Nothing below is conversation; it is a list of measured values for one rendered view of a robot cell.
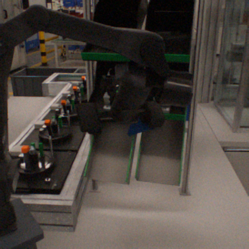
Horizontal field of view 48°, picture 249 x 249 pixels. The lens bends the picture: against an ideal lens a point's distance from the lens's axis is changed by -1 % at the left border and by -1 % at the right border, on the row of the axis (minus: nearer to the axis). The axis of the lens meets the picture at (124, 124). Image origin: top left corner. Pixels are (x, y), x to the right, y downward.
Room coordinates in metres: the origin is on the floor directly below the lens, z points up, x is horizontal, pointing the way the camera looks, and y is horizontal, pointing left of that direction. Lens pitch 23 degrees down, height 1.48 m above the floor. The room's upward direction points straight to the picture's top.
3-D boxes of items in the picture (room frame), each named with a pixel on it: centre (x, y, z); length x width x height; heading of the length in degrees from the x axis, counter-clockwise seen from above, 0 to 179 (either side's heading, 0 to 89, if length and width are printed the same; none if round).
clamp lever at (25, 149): (0.79, 0.31, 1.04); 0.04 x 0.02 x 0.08; 177
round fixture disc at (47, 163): (0.84, 0.31, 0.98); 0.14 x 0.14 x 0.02
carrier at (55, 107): (1.34, 0.28, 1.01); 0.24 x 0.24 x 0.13; 87
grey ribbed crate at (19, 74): (2.92, 0.81, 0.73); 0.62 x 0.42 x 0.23; 87
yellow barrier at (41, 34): (9.22, 1.95, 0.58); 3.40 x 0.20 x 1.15; 173
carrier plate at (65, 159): (0.84, 0.31, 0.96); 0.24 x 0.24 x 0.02; 87
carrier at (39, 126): (1.09, 0.29, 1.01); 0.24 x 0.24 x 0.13; 87
